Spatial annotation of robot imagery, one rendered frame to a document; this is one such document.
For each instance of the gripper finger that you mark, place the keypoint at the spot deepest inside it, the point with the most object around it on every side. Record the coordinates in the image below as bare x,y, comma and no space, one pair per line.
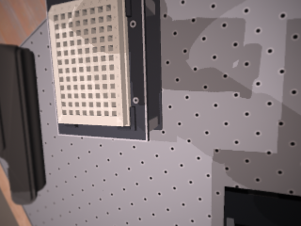
20,129

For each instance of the grey perforated base plate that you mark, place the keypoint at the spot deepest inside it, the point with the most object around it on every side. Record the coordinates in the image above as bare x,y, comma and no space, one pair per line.
231,114

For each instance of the black plate nest on grey legs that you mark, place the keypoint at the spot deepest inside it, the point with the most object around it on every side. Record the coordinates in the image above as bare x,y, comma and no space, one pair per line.
144,41

